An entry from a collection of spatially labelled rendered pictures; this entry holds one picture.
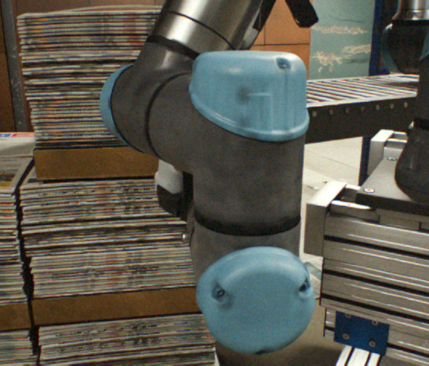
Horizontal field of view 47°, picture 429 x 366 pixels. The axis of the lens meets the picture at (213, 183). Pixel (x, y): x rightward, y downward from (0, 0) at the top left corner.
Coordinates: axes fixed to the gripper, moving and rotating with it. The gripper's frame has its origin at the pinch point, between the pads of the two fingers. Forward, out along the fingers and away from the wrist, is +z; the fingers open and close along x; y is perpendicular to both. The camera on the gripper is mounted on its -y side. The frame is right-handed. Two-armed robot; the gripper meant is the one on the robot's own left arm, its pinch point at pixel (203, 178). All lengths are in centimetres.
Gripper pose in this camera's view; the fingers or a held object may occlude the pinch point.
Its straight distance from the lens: 65.2
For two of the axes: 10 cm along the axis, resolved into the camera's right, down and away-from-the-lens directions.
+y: 0.0, -9.5, -3.1
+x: -9.9, 0.4, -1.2
